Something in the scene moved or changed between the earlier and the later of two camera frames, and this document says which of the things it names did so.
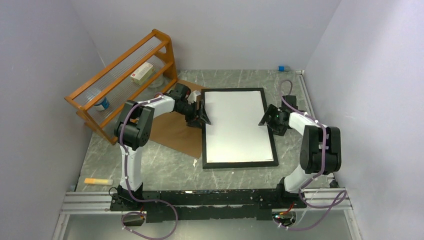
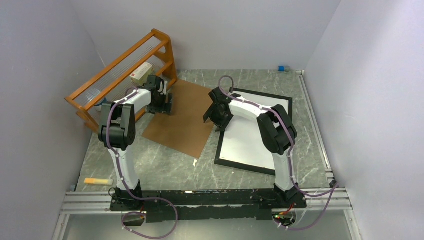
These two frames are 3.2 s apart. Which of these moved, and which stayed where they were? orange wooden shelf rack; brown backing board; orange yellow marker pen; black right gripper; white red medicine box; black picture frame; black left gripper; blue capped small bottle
Moved: black picture frame; black left gripper; black right gripper
Stayed: blue capped small bottle; orange yellow marker pen; orange wooden shelf rack; brown backing board; white red medicine box
